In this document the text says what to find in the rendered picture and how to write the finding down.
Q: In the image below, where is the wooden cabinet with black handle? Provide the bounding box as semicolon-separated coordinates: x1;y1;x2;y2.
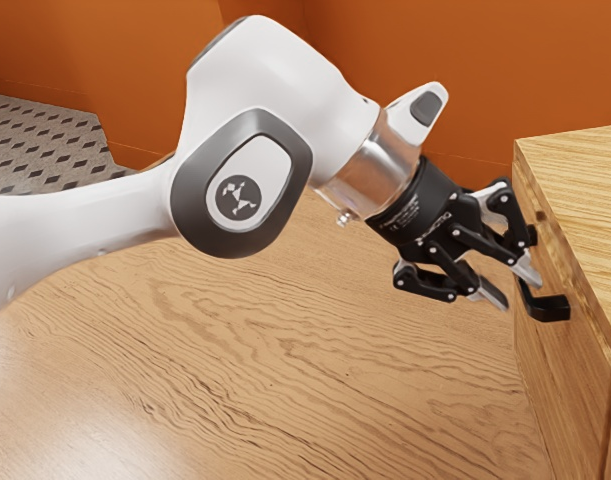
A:
511;122;611;480

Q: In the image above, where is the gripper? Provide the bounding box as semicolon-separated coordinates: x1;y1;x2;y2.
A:
363;155;544;313

